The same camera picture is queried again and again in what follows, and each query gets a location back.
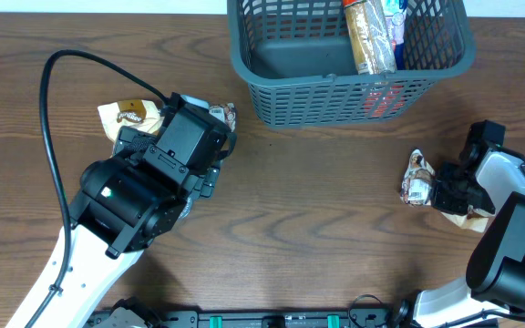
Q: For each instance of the beige PanBee snack bag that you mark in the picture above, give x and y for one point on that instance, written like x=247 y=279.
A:
x=130 y=124

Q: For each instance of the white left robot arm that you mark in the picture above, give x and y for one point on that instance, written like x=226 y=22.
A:
x=124 y=203

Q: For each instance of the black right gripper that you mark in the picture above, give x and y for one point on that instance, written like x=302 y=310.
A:
x=439 y=199

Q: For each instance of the tissue pocket pack bundle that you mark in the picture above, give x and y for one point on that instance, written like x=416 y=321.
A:
x=395 y=14

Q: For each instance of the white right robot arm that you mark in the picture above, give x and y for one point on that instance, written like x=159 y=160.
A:
x=491 y=178

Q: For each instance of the black mounting rail base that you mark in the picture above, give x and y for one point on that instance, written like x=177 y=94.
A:
x=358 y=317

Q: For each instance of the grey plastic lattice basket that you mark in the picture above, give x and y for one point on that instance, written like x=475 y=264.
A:
x=296 y=57

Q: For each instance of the orange cracker sleeve package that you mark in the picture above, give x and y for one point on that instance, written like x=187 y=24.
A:
x=370 y=41

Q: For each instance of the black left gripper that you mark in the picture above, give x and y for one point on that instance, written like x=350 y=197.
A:
x=135 y=143

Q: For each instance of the beige cookie bag with barcode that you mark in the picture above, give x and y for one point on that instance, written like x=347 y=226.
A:
x=417 y=190

